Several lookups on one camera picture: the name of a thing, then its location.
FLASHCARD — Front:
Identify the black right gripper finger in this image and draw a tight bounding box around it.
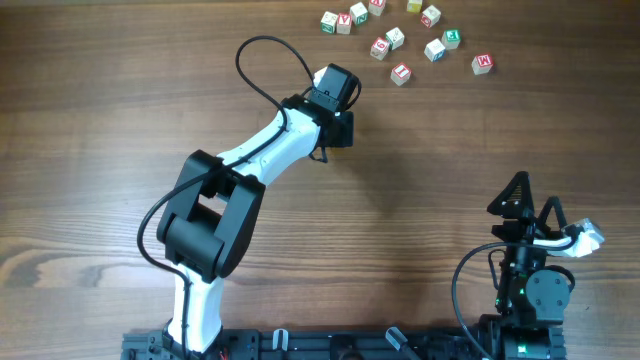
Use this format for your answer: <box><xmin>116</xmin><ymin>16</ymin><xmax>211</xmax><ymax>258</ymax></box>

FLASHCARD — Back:
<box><xmin>487</xmin><ymin>171</ymin><xmax>535</xmax><ymax>220</ymax></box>
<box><xmin>535</xmin><ymin>195</ymin><xmax>569</xmax><ymax>236</ymax></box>

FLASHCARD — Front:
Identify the red I letter block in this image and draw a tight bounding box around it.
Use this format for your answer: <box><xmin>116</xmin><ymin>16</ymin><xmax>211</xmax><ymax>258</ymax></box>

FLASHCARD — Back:
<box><xmin>390</xmin><ymin>62</ymin><xmax>412</xmax><ymax>86</ymax></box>

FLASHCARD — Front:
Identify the red 6 number block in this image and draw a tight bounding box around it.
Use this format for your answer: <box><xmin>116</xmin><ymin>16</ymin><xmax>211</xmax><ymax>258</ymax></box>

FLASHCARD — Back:
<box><xmin>370</xmin><ymin>37</ymin><xmax>390</xmax><ymax>61</ymax></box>

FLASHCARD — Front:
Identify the blue P letter block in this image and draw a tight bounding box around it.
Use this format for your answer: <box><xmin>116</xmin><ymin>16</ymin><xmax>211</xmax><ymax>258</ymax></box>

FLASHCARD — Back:
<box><xmin>424</xmin><ymin>39</ymin><xmax>446</xmax><ymax>62</ymax></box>

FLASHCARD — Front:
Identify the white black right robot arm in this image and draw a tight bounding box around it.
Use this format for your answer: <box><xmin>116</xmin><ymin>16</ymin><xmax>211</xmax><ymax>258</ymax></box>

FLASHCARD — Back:
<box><xmin>479</xmin><ymin>171</ymin><xmax>577</xmax><ymax>359</ymax></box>

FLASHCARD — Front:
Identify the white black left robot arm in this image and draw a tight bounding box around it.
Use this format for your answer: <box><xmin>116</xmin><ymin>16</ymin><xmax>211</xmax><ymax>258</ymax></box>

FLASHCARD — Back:
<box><xmin>156</xmin><ymin>64</ymin><xmax>362</xmax><ymax>359</ymax></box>

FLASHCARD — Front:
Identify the green Z letter block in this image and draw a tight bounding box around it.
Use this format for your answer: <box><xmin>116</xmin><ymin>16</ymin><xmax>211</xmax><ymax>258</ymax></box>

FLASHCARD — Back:
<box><xmin>320</xmin><ymin>11</ymin><xmax>338</xmax><ymax>34</ymax></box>

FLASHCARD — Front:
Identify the red V letter block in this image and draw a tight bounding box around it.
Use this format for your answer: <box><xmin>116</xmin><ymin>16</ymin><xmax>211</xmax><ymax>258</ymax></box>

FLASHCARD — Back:
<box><xmin>336</xmin><ymin>13</ymin><xmax>352</xmax><ymax>35</ymax></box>

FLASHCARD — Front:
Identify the green-sided pattern block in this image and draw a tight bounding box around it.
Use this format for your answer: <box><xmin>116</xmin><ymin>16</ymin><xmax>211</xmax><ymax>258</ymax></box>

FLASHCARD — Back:
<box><xmin>385</xmin><ymin>27</ymin><xmax>405</xmax><ymax>51</ymax></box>

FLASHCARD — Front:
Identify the green N letter block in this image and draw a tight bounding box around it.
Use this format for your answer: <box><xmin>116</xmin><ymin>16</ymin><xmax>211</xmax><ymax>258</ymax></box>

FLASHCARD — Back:
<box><xmin>350</xmin><ymin>2</ymin><xmax>369</xmax><ymax>26</ymax></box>

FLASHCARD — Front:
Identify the red X letter block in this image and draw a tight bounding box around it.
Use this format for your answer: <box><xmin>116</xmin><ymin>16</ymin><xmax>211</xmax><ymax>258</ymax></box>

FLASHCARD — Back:
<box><xmin>368</xmin><ymin>0</ymin><xmax>386</xmax><ymax>16</ymax></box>

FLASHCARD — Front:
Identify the red M letter block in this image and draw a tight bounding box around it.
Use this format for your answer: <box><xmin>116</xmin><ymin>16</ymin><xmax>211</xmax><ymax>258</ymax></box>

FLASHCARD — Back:
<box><xmin>471</xmin><ymin>54</ymin><xmax>494</xmax><ymax>75</ymax></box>

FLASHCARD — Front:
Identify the yellow wooden block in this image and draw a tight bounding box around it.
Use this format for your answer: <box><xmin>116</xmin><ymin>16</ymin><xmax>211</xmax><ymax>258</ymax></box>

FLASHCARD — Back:
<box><xmin>407</xmin><ymin>0</ymin><xmax>423</xmax><ymax>14</ymax></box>

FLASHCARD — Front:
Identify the green E letter block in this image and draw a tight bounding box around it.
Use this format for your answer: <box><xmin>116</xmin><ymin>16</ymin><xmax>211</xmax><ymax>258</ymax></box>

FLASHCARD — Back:
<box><xmin>441</xmin><ymin>29</ymin><xmax>461</xmax><ymax>50</ymax></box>

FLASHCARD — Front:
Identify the red D letter block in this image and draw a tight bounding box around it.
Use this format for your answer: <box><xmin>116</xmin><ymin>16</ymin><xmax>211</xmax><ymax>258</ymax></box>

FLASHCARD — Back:
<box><xmin>421</xmin><ymin>5</ymin><xmax>441</xmax><ymax>28</ymax></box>

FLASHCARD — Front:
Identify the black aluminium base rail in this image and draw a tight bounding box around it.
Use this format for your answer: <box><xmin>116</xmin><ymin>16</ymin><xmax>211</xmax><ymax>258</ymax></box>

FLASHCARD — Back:
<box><xmin>120</xmin><ymin>325</ymin><xmax>569</xmax><ymax>360</ymax></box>

